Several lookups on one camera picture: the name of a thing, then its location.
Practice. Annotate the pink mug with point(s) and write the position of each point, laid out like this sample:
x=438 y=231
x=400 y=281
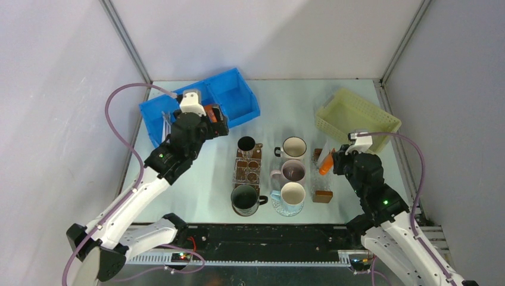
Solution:
x=290 y=171

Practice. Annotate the cream perforated basket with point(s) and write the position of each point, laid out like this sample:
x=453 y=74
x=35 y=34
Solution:
x=347 y=112

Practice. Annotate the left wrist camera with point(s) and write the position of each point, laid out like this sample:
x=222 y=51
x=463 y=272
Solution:
x=191 y=102

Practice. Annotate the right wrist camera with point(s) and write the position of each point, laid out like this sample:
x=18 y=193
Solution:
x=360 y=140

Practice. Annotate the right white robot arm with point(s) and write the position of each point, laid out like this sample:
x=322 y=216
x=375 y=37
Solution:
x=386 y=228

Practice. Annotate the clear textured two-hole holder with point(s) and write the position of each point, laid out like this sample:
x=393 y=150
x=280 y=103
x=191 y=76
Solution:
x=247 y=172

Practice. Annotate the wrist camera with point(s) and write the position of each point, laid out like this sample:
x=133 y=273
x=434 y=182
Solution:
x=191 y=102
x=360 y=140

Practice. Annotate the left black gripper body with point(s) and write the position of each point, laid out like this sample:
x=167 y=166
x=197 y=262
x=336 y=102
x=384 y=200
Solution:
x=208 y=131

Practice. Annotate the white toothpaste tube dark cap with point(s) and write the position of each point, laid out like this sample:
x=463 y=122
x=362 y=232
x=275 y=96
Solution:
x=324 y=153

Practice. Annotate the clear textured oval tray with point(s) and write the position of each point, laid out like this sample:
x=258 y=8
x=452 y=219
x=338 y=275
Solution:
x=287 y=211

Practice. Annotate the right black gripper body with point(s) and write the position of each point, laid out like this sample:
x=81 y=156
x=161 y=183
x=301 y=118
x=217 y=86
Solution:
x=343 y=165

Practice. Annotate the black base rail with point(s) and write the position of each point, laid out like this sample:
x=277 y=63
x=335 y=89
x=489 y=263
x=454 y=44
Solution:
x=269 y=243

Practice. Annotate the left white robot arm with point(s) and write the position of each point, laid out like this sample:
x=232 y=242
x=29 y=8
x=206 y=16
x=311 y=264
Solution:
x=103 y=246

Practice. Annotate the blue three-compartment bin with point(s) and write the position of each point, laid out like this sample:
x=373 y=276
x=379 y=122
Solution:
x=228 y=89

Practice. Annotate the brown metallic cup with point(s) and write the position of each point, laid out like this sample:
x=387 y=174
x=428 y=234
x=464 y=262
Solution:
x=248 y=148

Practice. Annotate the light blue mug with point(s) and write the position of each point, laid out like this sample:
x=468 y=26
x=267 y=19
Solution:
x=290 y=194

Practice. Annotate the clear holder with brown lid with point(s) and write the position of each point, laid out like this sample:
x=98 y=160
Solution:
x=320 y=190

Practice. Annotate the cream mug with black rim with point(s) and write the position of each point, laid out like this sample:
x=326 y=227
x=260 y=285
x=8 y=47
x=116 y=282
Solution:
x=293 y=148

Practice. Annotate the grey toothbrush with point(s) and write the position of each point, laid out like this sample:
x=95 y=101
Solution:
x=166 y=124

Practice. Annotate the orange Beyou toothpaste tube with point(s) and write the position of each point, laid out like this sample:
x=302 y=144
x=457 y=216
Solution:
x=212 y=111

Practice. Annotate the dark green mug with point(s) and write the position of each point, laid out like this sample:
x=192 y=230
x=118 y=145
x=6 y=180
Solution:
x=245 y=200

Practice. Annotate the brown wooden oval tray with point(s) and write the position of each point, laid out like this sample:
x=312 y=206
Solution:
x=247 y=170

